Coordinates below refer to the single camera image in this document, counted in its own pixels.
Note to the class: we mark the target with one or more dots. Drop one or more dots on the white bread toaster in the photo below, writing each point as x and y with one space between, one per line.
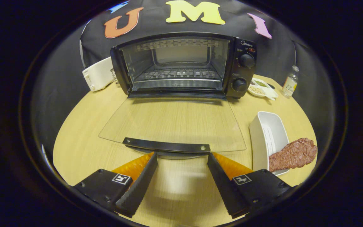
99 74

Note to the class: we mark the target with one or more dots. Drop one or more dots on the small black round disc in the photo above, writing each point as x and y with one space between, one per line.
271 85

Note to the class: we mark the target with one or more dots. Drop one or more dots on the white rectangular tray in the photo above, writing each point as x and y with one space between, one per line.
268 132

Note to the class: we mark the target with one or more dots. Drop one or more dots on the black toaster oven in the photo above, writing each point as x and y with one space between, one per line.
246 74

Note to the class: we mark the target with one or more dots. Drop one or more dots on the brown steak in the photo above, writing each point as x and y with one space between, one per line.
293 154

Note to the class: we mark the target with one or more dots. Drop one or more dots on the white divided spice dish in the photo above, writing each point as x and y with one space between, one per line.
258 90

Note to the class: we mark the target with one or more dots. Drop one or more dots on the small clear glass bottle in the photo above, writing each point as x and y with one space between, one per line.
290 85

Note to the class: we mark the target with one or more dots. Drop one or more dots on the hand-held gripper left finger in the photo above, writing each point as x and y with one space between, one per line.
140 186

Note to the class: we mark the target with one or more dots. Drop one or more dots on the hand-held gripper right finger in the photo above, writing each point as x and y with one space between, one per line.
224 186

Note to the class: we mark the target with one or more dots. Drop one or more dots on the small metal rack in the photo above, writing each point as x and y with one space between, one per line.
114 76

